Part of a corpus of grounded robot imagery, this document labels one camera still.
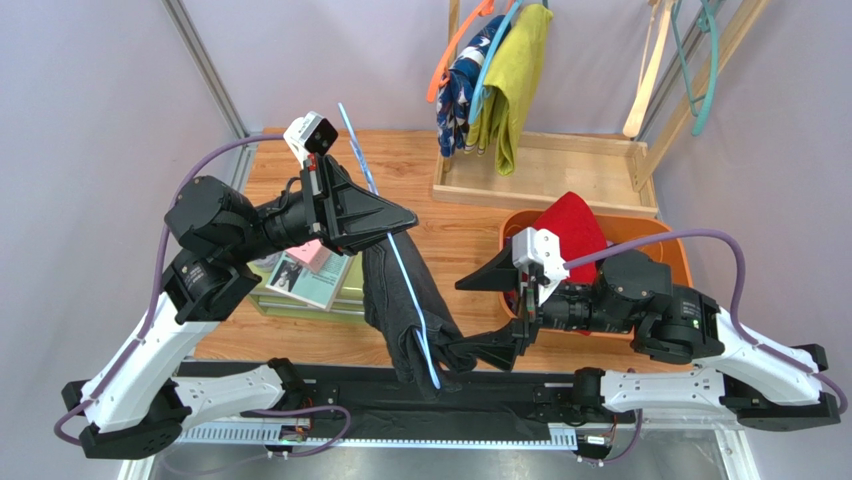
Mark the yellow-green trousers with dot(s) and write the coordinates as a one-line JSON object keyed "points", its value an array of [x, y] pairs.
{"points": [[510, 87]]}

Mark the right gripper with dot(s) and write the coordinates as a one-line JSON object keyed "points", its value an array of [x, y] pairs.
{"points": [[525, 309]]}

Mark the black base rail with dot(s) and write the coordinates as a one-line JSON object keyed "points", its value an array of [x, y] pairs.
{"points": [[368, 406]]}

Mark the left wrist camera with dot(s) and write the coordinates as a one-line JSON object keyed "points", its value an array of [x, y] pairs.
{"points": [[309, 135]]}

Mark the teal book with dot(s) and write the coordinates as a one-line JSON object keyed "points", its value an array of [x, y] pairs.
{"points": [[315, 289]]}

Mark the green box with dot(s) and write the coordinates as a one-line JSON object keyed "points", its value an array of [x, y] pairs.
{"points": [[348, 307]]}

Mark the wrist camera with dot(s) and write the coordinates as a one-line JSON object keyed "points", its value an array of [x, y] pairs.
{"points": [[309, 135], [536, 253]]}

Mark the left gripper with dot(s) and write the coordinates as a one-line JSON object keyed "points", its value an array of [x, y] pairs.
{"points": [[341, 214]]}

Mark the orange plastic basket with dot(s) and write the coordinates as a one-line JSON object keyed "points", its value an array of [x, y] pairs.
{"points": [[617, 229]]}

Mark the wooden clothes rack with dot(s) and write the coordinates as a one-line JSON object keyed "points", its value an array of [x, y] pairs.
{"points": [[613, 173]]}

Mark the light blue hanger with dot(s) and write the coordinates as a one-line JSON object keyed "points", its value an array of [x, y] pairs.
{"points": [[478, 98]]}

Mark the pink cube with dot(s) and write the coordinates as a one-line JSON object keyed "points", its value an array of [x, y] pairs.
{"points": [[312, 255]]}

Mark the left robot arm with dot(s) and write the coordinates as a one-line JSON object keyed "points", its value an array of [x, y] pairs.
{"points": [[137, 406]]}

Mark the blue patterned trousers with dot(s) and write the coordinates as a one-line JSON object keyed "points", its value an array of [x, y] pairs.
{"points": [[454, 99]]}

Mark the orange hanger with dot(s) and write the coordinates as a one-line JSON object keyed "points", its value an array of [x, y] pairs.
{"points": [[456, 28]]}

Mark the red trousers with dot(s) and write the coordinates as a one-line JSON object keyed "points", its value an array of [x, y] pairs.
{"points": [[574, 223]]}

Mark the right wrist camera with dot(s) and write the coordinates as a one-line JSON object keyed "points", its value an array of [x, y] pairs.
{"points": [[536, 253]]}

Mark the aluminium frame post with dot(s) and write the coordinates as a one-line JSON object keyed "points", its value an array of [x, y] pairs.
{"points": [[182, 21]]}

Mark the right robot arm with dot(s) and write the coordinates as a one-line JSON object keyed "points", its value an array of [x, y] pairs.
{"points": [[720, 363]]}

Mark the black trousers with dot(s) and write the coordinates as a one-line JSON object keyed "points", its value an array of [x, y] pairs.
{"points": [[388, 308]]}

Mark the blue wire hanger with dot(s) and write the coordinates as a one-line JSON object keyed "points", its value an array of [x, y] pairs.
{"points": [[421, 331]]}

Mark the beige hanger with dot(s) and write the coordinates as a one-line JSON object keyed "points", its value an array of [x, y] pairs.
{"points": [[654, 47]]}

